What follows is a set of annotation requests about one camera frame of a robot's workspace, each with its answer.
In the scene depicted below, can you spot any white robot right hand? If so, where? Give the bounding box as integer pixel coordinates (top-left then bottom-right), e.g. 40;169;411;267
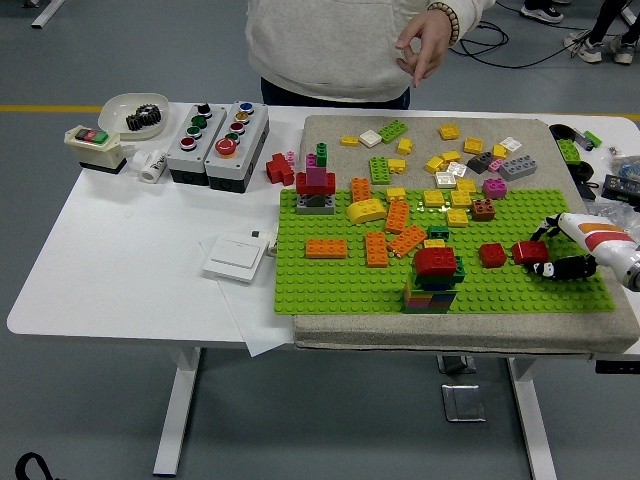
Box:
528;211;640;289

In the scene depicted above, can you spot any person's left hand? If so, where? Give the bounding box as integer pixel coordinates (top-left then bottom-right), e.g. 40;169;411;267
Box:
394;8;455;90

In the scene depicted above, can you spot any red curved toy brick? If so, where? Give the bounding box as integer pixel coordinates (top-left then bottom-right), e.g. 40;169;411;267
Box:
510;240;550;266

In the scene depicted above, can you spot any light green long brick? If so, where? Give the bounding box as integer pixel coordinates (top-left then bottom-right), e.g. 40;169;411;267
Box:
377;120;409;142

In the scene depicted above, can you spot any light grey long brick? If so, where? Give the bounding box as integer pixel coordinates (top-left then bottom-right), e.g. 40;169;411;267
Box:
497;155;539;182

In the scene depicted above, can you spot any red square toy brick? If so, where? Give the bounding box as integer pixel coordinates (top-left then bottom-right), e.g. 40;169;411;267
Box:
478;243;509;269

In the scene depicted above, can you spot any brown square toy brick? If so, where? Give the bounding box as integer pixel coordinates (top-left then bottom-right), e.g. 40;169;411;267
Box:
471;198;497;223

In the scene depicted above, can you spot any dark grey toy brick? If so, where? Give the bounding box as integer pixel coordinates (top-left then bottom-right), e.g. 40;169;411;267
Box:
467;152;495;174

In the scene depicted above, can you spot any light green wide brick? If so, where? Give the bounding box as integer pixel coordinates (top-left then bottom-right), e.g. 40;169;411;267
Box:
368;156;393;185

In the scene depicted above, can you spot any orange long toy brick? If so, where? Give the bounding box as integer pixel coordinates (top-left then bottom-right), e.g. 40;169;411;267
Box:
349;177;373;204
387;224;429;256
304;238;348;260
384;199;410;235
364;231;390;269

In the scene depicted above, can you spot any multicolour brick tower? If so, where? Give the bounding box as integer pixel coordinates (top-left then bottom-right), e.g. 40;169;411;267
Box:
402;247;466;315

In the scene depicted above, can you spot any yellow curved toy brick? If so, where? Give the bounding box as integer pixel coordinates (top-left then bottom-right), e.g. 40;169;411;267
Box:
345;198;389;226

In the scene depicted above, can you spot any red pink grey brick tower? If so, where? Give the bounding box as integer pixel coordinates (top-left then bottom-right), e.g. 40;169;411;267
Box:
294;142;337;216

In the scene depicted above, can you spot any red cross-shaped brick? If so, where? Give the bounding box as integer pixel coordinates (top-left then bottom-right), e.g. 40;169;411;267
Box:
265;152;296;186

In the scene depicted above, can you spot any green toy baseplate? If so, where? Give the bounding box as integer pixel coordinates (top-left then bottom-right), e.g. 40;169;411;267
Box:
273;188;616;316

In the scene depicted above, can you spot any clear plastic bag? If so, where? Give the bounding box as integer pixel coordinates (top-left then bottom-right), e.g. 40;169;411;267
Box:
584;199;640;236

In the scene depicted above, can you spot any black electronic module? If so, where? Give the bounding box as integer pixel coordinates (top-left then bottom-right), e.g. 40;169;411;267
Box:
601;173;640;204

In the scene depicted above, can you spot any bystander person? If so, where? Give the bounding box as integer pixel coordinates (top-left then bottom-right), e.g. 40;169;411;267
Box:
563;0;640;65
519;0;571;24

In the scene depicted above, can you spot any black table control panel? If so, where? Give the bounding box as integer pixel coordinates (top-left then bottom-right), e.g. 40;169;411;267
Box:
593;358;640;375

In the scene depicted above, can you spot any silver floor socket plate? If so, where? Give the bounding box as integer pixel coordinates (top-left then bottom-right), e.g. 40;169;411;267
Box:
440;383;487;424
436;353;477;375

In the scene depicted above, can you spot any grey emergency-stop control box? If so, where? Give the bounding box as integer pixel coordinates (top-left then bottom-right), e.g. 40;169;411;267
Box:
204;100;271;193

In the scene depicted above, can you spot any grey four-button control box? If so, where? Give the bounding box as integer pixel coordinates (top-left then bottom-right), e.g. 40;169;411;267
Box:
165;103;229;187

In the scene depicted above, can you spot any grey-brown mat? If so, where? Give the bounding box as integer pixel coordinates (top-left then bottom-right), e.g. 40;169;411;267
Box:
292;114;640;354

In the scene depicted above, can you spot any black gear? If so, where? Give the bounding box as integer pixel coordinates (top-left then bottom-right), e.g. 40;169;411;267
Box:
124;103;162;133

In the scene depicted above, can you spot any white pipe fitting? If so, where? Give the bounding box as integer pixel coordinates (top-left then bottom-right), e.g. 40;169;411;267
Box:
130;148;169;184

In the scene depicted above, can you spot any white bowl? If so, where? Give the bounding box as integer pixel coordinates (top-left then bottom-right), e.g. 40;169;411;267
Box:
97;92;170;141

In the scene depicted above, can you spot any white paper sheet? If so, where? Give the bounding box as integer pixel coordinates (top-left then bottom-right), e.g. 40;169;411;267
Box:
198;227;296;359

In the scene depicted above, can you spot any white table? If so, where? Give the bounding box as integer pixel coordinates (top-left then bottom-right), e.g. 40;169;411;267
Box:
5;102;640;479

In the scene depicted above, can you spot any white desk leg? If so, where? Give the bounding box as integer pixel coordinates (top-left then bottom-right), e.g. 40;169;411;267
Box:
30;0;66;29

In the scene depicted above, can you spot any black floor cable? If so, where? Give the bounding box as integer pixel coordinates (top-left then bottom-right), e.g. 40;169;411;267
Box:
448;19;594;70

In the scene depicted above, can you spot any white wall switch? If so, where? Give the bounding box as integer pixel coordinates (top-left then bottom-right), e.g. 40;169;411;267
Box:
202;237;266;284

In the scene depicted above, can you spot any white red-green switch box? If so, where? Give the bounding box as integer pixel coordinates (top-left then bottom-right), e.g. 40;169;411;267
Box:
63;124;129;175

